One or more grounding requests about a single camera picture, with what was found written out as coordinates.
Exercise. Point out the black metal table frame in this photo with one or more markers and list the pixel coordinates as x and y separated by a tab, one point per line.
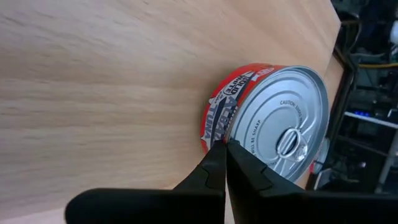
342	102

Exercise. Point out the red albacore tuna can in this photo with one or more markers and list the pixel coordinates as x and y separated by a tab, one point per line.
280	109

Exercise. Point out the white metal rail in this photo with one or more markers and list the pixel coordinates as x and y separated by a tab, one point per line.
373	119

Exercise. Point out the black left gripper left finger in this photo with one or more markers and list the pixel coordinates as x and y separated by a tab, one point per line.
192	202

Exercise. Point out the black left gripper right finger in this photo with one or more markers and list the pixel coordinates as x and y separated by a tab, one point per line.
280	205

